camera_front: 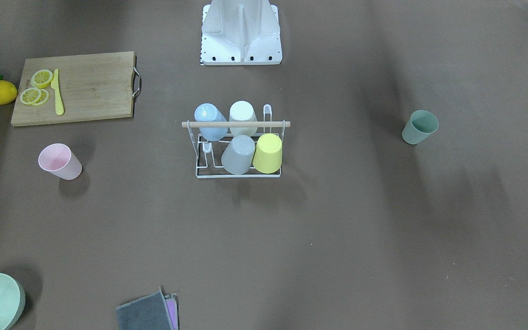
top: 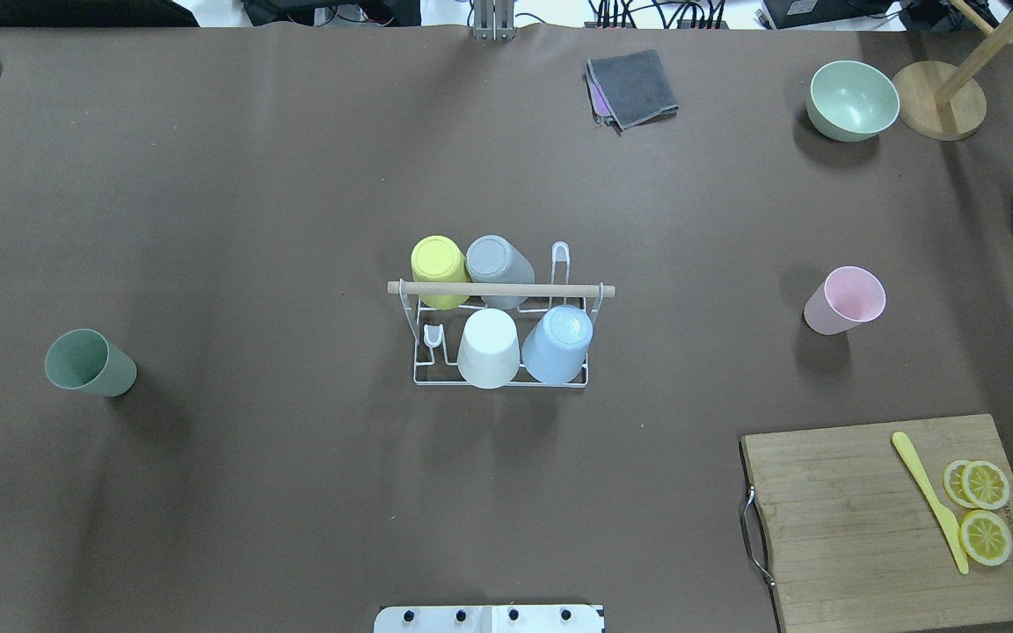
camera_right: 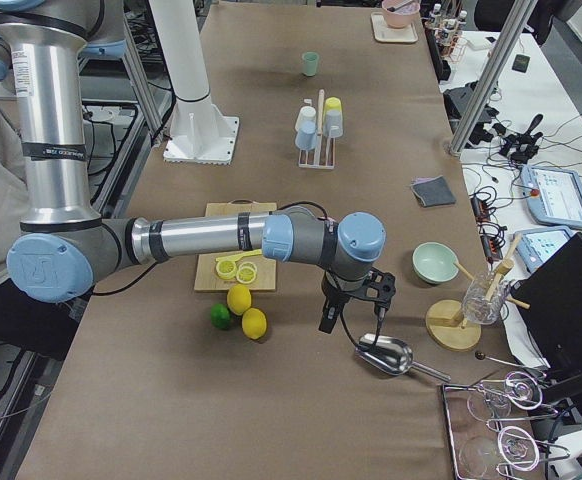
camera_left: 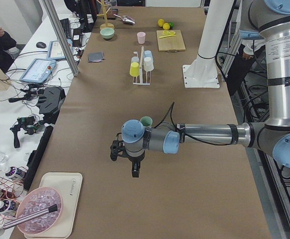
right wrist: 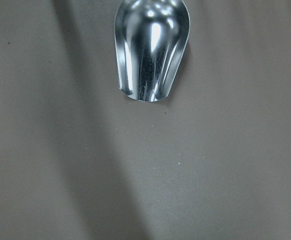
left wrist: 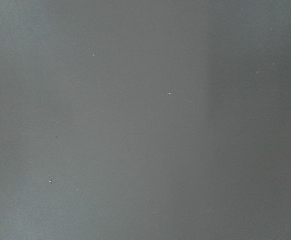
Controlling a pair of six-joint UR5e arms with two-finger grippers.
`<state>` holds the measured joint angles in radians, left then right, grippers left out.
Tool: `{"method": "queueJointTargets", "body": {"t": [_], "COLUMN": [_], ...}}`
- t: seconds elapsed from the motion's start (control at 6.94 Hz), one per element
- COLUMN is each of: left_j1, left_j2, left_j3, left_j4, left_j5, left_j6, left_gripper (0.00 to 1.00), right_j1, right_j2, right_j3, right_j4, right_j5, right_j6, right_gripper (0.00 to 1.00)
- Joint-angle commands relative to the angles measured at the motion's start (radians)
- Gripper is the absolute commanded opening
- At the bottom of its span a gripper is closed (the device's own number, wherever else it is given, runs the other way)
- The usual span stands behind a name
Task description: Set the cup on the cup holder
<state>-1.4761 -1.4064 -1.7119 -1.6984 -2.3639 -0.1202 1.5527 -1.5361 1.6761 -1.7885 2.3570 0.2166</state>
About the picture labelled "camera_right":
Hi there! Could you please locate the green plastic cup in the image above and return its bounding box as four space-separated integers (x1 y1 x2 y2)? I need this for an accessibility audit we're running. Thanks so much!
301 51 320 77

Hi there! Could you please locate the white wooden cup holder rack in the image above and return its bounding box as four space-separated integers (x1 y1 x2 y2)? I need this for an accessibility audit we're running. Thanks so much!
296 89 334 170

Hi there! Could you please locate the blue plastic cup front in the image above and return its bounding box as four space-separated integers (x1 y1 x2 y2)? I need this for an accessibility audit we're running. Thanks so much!
295 121 317 151

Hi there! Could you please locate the white plastic cup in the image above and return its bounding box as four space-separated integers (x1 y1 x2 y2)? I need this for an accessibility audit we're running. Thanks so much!
295 105 317 132

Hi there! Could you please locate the yellow plastic cup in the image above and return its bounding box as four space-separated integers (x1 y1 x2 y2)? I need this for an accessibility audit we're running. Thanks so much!
323 97 342 116

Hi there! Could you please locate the metal scoop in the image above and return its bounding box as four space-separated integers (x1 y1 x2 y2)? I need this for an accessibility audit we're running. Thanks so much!
355 333 451 383

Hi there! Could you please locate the green ceramic bowl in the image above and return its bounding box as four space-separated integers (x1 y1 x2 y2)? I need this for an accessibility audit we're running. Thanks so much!
412 242 459 285

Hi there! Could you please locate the wooden mug tree stand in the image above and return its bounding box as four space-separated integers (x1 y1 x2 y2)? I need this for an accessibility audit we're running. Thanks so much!
425 237 530 352

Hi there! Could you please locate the yellow lemon lower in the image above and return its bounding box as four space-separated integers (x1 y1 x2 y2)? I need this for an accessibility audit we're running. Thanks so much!
241 307 268 340

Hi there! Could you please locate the yellow lemon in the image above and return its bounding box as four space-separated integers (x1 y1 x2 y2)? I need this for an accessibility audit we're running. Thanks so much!
241 307 268 340
226 284 252 316

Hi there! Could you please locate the lemon slice right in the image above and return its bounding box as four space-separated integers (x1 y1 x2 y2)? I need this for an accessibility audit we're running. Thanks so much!
235 262 258 285

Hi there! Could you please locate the lemon slice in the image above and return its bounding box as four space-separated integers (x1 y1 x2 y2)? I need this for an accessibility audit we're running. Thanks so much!
235 262 258 285
215 260 238 281

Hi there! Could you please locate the yellow lemon upper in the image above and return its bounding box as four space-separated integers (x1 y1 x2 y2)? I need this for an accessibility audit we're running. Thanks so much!
226 284 252 316

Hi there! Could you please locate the clear glass mug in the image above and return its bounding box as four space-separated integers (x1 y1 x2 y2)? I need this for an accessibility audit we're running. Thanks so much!
462 272 510 325

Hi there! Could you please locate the grey folded cloth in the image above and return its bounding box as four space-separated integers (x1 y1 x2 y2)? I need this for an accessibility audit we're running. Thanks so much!
410 176 456 208

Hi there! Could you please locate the green lime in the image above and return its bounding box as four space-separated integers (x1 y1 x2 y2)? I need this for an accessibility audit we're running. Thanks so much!
210 303 232 330

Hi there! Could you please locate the lemon slice left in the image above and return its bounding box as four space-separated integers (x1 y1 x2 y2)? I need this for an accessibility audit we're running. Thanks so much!
215 260 238 281

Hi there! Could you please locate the black power strip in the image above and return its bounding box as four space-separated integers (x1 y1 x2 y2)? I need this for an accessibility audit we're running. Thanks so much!
470 194 506 264

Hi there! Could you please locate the wooden cutting board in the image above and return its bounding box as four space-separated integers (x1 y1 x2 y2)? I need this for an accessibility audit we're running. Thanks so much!
194 201 277 292

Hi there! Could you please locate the blue teach pendant near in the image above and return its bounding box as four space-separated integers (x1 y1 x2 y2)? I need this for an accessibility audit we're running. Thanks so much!
514 226 574 273

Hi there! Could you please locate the blue teach pendant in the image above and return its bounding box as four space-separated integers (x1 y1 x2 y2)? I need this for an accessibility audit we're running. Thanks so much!
520 165 582 230
514 226 574 273

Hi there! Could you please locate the metal wine glass rack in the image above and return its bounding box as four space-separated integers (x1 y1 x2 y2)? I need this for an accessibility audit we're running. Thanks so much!
441 371 570 479

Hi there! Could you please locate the black computer monitor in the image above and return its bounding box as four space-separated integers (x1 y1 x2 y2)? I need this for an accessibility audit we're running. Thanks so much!
512 233 582 373

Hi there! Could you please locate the blue teach pendant far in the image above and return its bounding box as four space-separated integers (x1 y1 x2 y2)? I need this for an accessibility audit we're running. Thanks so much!
520 165 582 230

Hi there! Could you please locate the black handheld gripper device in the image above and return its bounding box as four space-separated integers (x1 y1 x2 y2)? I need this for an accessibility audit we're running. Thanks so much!
493 113 544 165

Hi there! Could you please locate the cream plastic tray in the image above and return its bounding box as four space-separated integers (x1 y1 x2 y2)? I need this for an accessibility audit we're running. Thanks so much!
370 12 418 44

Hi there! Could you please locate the small black box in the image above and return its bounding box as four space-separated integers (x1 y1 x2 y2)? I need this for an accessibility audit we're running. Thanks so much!
512 54 530 73

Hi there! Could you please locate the pink bowl with ice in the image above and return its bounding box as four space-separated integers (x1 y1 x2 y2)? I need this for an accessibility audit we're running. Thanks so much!
381 0 420 29

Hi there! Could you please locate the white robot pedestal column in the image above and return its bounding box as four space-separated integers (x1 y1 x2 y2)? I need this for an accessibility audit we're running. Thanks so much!
150 0 239 165

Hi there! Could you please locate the aluminium frame post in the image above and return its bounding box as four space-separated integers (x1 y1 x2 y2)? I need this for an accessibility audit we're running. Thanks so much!
448 0 537 157

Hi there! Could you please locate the copper wire bottle basket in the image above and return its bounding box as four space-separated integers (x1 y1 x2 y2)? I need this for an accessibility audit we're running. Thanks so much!
423 1 467 82

